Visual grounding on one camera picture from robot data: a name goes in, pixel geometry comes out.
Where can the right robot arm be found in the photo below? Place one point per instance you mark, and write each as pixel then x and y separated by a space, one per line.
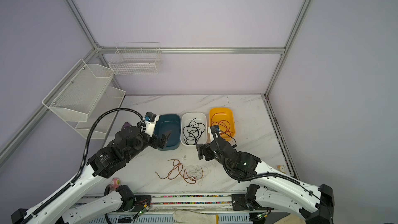
pixel 268 186

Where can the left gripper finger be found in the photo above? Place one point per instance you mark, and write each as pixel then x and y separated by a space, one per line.
pixel 162 144
pixel 166 135

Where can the white wire basket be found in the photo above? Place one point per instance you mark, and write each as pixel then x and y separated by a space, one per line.
pixel 136 58

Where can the white plastic bin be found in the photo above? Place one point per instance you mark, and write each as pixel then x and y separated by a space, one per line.
pixel 193 129

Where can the purple pink spatula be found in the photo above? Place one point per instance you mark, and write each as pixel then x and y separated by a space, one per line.
pixel 126 125

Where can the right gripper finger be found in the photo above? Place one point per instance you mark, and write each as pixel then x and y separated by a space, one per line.
pixel 204 152
pixel 215 133

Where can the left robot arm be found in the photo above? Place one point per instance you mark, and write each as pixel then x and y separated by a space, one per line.
pixel 128 143

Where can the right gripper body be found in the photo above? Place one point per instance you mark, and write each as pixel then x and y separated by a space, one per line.
pixel 219 159

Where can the yellow plastic bin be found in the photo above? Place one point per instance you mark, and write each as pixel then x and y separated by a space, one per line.
pixel 224 118

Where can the teal plastic bin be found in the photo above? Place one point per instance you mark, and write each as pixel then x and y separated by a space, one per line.
pixel 167 123

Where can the beige cloth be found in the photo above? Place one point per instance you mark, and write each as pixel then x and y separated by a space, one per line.
pixel 292 219

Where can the small pink toy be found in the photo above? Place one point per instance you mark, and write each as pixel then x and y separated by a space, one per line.
pixel 114 184

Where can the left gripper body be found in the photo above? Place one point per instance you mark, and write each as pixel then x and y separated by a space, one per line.
pixel 153 141

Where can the white mesh two-tier shelf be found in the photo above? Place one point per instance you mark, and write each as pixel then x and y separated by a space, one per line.
pixel 84 94

